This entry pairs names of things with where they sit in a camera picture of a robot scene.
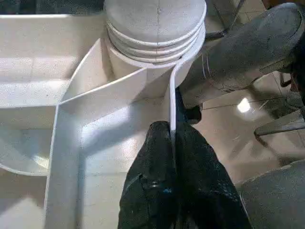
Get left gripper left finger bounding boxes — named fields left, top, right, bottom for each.
left=117, top=120, right=179, bottom=229

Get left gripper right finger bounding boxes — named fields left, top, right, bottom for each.
left=174, top=121, right=254, bottom=229

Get white plastic table top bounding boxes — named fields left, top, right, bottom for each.
left=0, top=13, right=207, bottom=229

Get shiny chrome stand tube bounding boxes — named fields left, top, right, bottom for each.
left=253, top=116, right=305, bottom=144

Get white plastic table leg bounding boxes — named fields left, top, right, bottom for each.
left=103, top=0, right=208, bottom=69

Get grey trouser legs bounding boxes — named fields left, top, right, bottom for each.
left=179, top=1, right=304, bottom=125

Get black metal frame bar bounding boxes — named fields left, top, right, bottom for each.
left=206, top=0, right=246, bottom=41

